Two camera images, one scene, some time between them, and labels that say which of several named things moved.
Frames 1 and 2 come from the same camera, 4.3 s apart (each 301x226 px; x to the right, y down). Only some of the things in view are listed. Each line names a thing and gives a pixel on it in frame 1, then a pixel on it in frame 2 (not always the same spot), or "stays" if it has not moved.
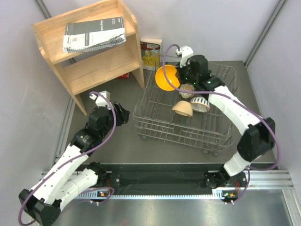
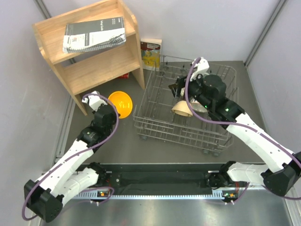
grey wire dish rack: (210, 132) stays
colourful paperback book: (151, 50) stays
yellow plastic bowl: (161, 80) → (122, 102)
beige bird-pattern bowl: (184, 107) stays
